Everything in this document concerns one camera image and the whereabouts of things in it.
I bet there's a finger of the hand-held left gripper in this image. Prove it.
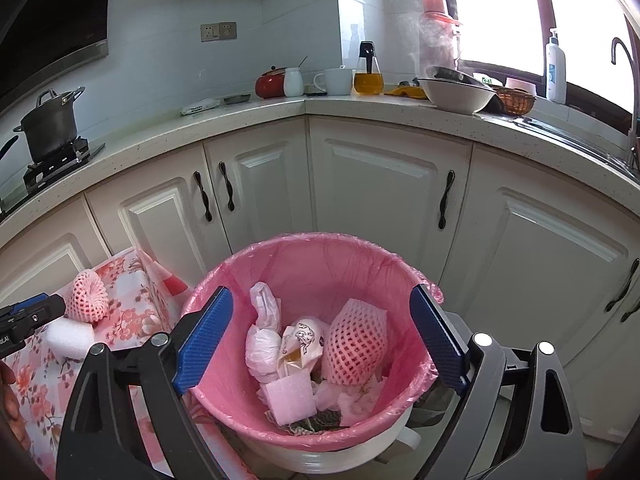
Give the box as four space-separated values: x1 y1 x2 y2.
10 293 67 344
0 298 39 317

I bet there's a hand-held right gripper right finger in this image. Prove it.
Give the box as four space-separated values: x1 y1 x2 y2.
409 282 588 480

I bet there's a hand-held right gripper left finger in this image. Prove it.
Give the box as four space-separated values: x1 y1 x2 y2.
55 285 236 480

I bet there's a thin white foam block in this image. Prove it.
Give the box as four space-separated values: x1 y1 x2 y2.
46 317 97 361

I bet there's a small pink foam fruit net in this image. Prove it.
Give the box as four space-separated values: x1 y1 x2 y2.
66 269 109 323

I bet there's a white plastic bag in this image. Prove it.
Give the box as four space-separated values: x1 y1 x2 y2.
245 281 283 386

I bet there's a large pink foam fruit net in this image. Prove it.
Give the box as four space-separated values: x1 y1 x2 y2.
321 297 389 387

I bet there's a white printed paper wrapper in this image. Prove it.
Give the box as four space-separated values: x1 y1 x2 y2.
276 316 331 378

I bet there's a medium white foam block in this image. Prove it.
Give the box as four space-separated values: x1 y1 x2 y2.
264 370 319 425

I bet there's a white tissue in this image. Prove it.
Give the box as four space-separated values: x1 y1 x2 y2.
315 377 386 416

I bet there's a pink bin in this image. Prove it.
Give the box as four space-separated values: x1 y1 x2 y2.
181 232 445 453

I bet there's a green wavy striped cloth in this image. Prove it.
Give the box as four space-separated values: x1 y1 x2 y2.
280 407 351 433

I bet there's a white trash bin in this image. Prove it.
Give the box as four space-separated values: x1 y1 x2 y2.
235 400 416 476

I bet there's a person's left hand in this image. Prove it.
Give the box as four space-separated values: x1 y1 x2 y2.
0 361 32 454

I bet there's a wide white cabinet front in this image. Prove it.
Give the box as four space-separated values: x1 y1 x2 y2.
0 195 112 301

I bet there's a pink floral tablecloth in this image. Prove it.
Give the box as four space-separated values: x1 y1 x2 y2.
0 247 201 480

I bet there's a white cabinet door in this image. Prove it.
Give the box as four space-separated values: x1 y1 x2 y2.
202 120 316 256
85 177 236 281
440 145 640 441
307 117 473 266

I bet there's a black gas stove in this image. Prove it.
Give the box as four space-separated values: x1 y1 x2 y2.
0 137 107 221

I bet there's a dark stock pot with lid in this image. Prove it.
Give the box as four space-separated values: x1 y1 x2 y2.
12 86 87 163

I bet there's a white flat packet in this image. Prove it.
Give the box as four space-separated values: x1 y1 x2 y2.
181 97 222 115

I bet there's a white bowl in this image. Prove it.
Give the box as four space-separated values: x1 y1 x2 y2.
416 77 495 115

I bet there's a steel sink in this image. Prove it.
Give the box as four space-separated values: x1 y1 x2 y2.
512 115 640 181

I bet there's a brown wicker basket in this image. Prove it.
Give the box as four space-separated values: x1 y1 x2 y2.
492 86 537 116

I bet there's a yellow cloth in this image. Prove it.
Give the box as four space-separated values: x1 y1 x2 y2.
384 84 428 100

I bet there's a red lidded pot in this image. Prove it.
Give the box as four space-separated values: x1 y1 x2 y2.
255 65 288 99

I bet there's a grey metal dish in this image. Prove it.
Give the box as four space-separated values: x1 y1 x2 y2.
425 65 483 86

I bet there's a white ceramic jar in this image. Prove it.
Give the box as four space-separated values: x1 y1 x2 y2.
283 56 308 97

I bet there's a small pink cup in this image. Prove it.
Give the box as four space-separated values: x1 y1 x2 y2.
505 77 538 96

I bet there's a glass oil bottle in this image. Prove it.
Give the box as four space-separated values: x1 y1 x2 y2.
353 41 385 95

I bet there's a white mug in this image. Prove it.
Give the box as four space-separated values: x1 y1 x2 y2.
313 66 355 97

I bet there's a white pump bottle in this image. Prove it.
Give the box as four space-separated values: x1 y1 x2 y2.
545 28 568 105

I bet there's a black range hood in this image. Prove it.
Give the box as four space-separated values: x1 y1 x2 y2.
0 0 121 106

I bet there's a steel kitchen faucet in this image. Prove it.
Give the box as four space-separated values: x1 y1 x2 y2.
610 37 640 171

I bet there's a pink water bottle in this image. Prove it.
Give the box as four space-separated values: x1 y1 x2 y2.
417 0 463 81

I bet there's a kitchen window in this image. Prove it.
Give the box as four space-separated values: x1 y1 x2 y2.
425 0 640 111

